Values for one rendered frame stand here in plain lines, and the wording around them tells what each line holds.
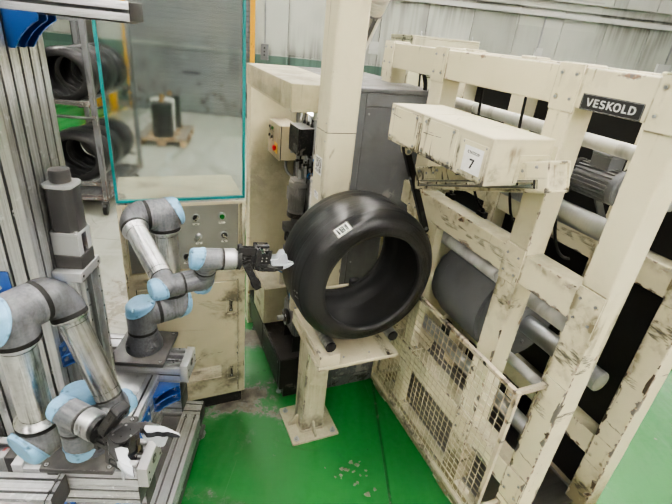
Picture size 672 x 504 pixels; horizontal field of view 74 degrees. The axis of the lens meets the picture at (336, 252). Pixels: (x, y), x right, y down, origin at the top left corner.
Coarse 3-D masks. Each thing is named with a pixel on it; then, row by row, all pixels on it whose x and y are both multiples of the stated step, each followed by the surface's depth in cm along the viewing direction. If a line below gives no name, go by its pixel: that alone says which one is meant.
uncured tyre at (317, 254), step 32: (352, 192) 170; (320, 224) 158; (352, 224) 153; (384, 224) 156; (416, 224) 165; (288, 256) 167; (320, 256) 153; (384, 256) 198; (416, 256) 170; (288, 288) 172; (320, 288) 157; (352, 288) 200; (384, 288) 200; (416, 288) 175; (320, 320) 164; (352, 320) 191; (384, 320) 178
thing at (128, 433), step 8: (104, 416) 113; (96, 424) 111; (120, 424) 112; (128, 424) 113; (136, 424) 113; (88, 432) 110; (96, 432) 112; (112, 432) 109; (120, 432) 110; (128, 432) 110; (136, 432) 111; (88, 440) 111; (96, 440) 113; (104, 440) 112; (112, 440) 107; (120, 440) 107; (128, 440) 108; (136, 440) 111; (96, 448) 113; (104, 448) 112; (128, 448) 110; (136, 448) 112; (112, 464) 110
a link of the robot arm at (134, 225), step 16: (128, 208) 165; (144, 208) 167; (128, 224) 160; (144, 224) 164; (144, 240) 156; (144, 256) 152; (160, 256) 153; (160, 272) 147; (160, 288) 143; (176, 288) 146
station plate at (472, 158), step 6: (468, 150) 137; (474, 150) 134; (480, 150) 132; (468, 156) 137; (474, 156) 135; (480, 156) 132; (462, 162) 140; (468, 162) 137; (474, 162) 135; (480, 162) 132; (462, 168) 140; (468, 168) 138; (474, 168) 135; (474, 174) 135
